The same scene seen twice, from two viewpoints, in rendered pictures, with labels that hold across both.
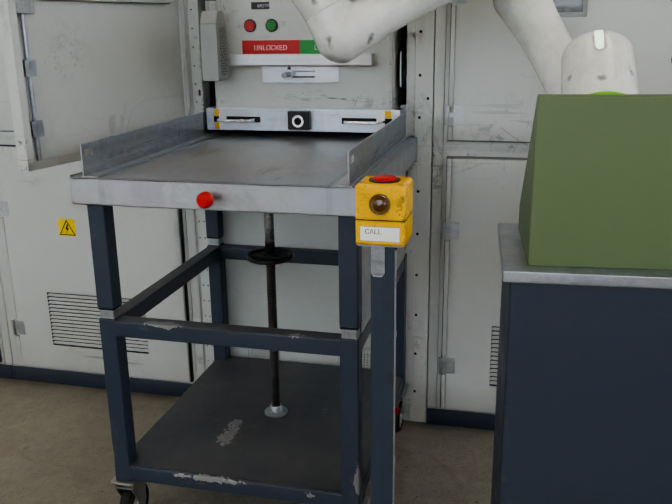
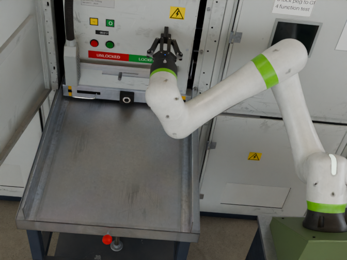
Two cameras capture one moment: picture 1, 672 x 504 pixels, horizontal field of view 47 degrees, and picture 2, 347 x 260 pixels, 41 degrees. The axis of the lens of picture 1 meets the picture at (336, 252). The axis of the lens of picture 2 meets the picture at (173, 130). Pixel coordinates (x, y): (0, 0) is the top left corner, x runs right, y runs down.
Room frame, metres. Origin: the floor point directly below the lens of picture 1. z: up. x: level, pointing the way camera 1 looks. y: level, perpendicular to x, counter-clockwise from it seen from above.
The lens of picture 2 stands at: (0.59, 0.35, 2.20)
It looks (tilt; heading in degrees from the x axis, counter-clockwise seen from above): 44 degrees down; 342
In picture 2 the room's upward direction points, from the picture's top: 8 degrees clockwise
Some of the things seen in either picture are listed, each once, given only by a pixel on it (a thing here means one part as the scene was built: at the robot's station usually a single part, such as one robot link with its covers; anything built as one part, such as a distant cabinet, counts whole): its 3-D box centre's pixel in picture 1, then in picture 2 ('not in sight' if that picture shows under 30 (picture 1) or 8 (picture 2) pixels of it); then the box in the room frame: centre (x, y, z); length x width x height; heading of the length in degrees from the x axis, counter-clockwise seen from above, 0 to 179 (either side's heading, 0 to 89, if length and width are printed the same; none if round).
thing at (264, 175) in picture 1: (267, 166); (119, 157); (1.81, 0.16, 0.82); 0.68 x 0.62 x 0.06; 166
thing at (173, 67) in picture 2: not in sight; (163, 74); (1.80, 0.02, 1.22); 0.09 x 0.06 x 0.12; 76
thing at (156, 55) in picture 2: not in sight; (164, 60); (1.88, 0.00, 1.23); 0.09 x 0.08 x 0.07; 166
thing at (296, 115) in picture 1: (299, 120); (126, 97); (2.07, 0.09, 0.90); 0.06 x 0.03 x 0.05; 76
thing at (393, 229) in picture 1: (384, 210); not in sight; (1.20, -0.08, 0.85); 0.08 x 0.08 x 0.10; 76
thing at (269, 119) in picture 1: (303, 119); (127, 92); (2.11, 0.08, 0.89); 0.54 x 0.05 x 0.06; 76
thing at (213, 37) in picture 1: (214, 46); (72, 62); (2.08, 0.31, 1.09); 0.08 x 0.05 x 0.17; 166
